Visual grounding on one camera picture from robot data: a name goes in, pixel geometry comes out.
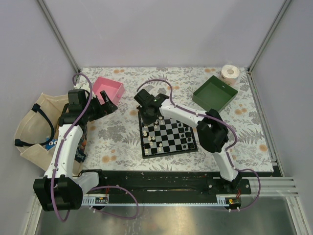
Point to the green square tray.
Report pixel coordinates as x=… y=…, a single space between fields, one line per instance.
x=214 y=94

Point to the blue printed package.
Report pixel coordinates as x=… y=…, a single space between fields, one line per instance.
x=50 y=143

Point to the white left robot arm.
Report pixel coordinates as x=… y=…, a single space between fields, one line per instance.
x=58 y=190

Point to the beige canvas tote bag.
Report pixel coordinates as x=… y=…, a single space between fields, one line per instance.
x=34 y=129

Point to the pink square tray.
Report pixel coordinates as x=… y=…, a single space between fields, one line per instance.
x=113 y=89

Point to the aluminium frame post left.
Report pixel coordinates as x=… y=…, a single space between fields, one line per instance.
x=52 y=24

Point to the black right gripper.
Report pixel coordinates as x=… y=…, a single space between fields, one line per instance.
x=146 y=122

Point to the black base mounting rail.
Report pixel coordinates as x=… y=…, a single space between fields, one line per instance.
x=167 y=187

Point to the black and white chessboard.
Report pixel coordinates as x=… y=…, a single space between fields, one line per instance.
x=169 y=135

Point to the aluminium frame post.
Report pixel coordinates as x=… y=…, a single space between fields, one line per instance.
x=52 y=24
x=278 y=18

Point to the toilet paper roll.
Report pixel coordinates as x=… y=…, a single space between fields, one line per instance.
x=229 y=74

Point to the floral patterned table mat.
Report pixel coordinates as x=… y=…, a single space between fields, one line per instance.
x=114 y=141

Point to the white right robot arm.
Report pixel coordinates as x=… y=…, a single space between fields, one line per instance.
x=212 y=131

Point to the aluminium frame post right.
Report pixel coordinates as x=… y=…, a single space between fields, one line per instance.
x=278 y=18

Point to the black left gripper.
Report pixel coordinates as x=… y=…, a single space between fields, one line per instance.
x=104 y=109

